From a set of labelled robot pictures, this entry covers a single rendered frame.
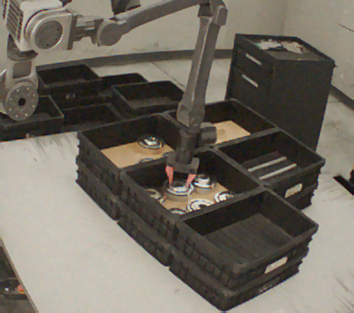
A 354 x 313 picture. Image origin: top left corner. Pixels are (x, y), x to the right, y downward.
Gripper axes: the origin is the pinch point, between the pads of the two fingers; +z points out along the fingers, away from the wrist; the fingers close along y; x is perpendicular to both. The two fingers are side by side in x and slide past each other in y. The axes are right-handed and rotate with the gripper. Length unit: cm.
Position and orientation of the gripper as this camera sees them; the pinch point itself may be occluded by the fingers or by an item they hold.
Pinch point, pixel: (179, 183)
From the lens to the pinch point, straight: 204.8
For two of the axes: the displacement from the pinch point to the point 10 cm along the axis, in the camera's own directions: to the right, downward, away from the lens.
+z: -1.5, 8.8, 4.6
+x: -1.3, 4.4, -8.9
